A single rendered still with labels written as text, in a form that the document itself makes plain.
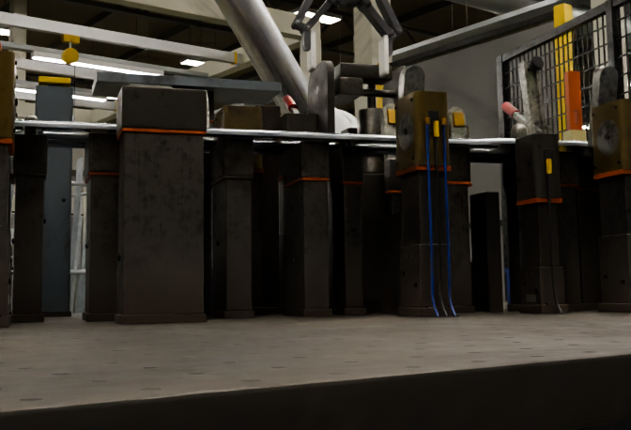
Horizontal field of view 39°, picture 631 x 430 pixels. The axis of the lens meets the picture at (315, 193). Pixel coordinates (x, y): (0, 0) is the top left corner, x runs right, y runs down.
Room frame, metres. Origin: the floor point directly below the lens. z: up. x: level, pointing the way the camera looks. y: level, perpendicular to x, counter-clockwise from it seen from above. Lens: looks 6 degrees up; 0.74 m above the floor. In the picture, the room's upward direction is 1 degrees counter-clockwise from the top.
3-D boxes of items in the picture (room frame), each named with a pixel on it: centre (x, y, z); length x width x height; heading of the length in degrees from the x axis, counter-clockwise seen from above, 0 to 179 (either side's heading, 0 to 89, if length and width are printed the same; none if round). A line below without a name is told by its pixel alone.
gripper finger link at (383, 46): (1.55, -0.13, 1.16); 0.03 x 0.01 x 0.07; 18
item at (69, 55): (8.48, 2.39, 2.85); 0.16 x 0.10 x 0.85; 127
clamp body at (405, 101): (1.37, -0.17, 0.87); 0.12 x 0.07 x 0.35; 18
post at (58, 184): (1.70, 0.51, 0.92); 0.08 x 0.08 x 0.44; 18
